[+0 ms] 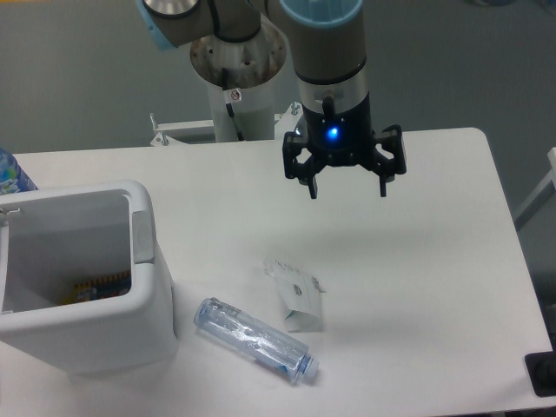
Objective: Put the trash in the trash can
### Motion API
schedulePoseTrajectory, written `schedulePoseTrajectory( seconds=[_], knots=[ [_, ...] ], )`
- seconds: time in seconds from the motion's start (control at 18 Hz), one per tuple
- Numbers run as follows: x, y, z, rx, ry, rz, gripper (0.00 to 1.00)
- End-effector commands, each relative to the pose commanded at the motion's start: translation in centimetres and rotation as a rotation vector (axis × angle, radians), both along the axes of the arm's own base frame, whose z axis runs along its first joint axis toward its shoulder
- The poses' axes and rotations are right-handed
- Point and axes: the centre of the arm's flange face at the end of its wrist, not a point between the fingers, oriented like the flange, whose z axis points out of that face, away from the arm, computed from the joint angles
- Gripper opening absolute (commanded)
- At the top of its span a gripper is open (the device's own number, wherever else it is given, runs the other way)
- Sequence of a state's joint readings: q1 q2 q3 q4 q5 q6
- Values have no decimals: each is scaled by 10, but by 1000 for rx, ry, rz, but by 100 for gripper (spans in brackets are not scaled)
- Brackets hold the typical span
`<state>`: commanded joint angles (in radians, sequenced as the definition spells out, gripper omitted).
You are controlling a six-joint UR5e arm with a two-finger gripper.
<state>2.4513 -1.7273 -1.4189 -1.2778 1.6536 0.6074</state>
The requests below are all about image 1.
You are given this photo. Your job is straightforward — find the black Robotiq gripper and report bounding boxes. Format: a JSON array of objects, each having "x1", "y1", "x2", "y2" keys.
[{"x1": 282, "y1": 80, "x2": 407, "y2": 199}]

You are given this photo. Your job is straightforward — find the white paper bag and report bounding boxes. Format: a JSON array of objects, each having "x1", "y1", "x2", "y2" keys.
[{"x1": 263, "y1": 256, "x2": 326, "y2": 333}]

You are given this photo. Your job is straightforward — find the clear plastic water bottle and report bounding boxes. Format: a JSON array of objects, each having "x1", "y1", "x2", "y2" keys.
[{"x1": 194, "y1": 297, "x2": 320, "y2": 383}]

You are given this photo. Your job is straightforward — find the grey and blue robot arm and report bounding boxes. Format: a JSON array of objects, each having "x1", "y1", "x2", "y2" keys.
[{"x1": 136, "y1": 1, "x2": 407, "y2": 195}]

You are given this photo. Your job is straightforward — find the white plastic trash can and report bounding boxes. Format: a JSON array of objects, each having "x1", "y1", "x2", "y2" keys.
[{"x1": 1, "y1": 180, "x2": 179, "y2": 374}]

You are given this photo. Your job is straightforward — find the yellow blue snack wrapper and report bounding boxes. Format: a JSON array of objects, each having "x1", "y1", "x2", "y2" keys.
[{"x1": 69, "y1": 270, "x2": 131, "y2": 303}]

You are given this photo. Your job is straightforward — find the black clamp at table edge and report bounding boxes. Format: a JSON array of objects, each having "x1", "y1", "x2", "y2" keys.
[{"x1": 525, "y1": 351, "x2": 555, "y2": 397}]

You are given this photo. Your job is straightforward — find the blue labelled bottle at edge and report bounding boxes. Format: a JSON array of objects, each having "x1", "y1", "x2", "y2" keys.
[{"x1": 1, "y1": 149, "x2": 38, "y2": 195}]

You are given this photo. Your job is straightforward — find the black gripper cable connector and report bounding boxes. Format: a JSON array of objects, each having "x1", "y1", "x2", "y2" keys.
[{"x1": 322, "y1": 90, "x2": 336, "y2": 122}]

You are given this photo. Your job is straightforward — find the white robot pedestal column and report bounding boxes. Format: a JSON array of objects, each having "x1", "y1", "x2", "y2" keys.
[{"x1": 190, "y1": 23, "x2": 287, "y2": 142}]

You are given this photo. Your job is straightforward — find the black cable on pedestal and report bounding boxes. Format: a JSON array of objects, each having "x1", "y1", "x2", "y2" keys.
[{"x1": 221, "y1": 67, "x2": 246, "y2": 142}]

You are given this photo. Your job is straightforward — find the white metal mounting bracket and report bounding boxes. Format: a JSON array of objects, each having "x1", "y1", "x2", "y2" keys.
[{"x1": 149, "y1": 102, "x2": 305, "y2": 148}]

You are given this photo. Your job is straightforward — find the white frame at right edge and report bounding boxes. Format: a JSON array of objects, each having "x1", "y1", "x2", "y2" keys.
[{"x1": 513, "y1": 148, "x2": 555, "y2": 231}]

